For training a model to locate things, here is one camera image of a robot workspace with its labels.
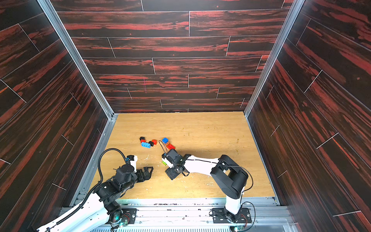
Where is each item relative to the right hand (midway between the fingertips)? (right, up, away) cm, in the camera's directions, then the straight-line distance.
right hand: (174, 168), depth 91 cm
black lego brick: (-25, +19, +14) cm, 34 cm away
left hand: (-14, +2, -9) cm, 17 cm away
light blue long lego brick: (-21, +14, +11) cm, 27 cm away
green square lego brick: (-5, +6, -10) cm, 13 cm away
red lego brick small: (-23, +17, +11) cm, 31 cm away
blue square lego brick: (-7, +18, +8) cm, 20 cm away
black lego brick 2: (-17, +15, +9) cm, 25 cm away
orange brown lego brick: (-5, +15, +8) cm, 18 cm away
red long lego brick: (-3, +13, +8) cm, 15 cm away
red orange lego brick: (-15, +16, +13) cm, 26 cm away
